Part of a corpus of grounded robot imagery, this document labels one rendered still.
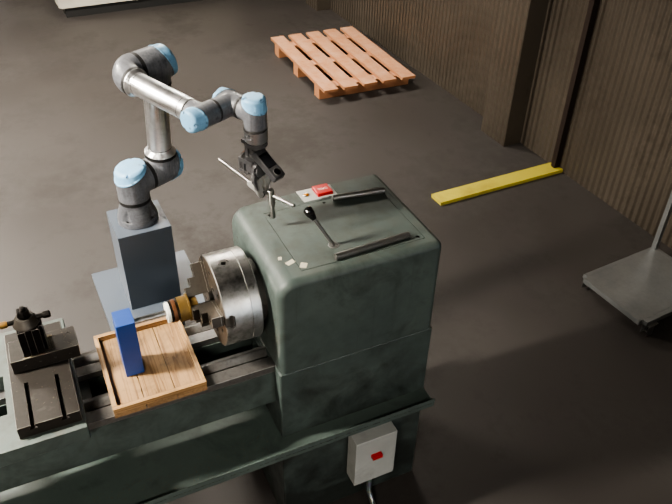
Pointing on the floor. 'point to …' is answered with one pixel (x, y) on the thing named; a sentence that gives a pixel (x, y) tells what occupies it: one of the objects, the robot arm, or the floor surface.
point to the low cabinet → (108, 5)
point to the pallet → (360, 82)
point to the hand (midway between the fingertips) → (263, 195)
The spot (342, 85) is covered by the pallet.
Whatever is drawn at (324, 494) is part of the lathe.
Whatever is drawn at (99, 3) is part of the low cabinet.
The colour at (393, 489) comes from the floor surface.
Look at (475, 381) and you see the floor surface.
